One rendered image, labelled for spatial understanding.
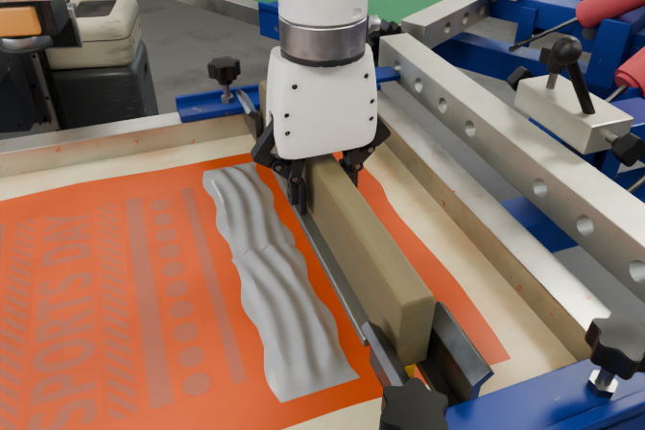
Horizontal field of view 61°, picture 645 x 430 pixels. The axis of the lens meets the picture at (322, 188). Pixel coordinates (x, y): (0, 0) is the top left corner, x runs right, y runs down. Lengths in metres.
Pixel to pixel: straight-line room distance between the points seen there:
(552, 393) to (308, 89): 0.30
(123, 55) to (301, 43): 1.07
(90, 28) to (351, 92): 1.07
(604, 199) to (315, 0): 0.33
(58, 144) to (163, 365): 0.38
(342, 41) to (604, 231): 0.30
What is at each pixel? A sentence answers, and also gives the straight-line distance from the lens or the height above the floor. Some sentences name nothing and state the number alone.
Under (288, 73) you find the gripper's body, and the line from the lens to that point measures 0.48.
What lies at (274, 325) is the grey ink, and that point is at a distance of 0.52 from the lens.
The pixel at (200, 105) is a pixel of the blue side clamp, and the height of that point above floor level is 1.00.
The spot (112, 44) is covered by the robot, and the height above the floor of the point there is 0.85.
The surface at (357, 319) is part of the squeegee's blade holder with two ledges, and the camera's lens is 0.48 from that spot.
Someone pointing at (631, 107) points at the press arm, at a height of 1.04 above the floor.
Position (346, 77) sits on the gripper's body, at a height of 1.16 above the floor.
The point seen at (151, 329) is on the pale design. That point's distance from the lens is 0.55.
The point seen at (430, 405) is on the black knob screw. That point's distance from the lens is 0.36.
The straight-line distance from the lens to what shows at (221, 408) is 0.48.
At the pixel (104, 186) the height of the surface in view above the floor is 0.95.
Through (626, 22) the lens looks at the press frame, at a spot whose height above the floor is 1.05.
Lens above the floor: 1.36
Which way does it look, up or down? 36 degrees down
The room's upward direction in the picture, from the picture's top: straight up
